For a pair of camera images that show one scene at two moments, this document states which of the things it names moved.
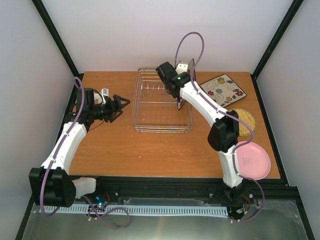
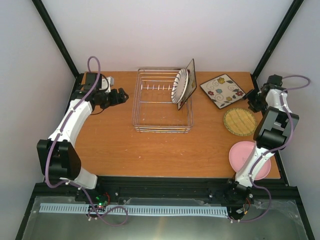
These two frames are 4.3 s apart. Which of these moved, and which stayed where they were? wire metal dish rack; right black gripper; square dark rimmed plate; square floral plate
Moved: right black gripper
Stayed: wire metal dish rack; square dark rimmed plate; square floral plate
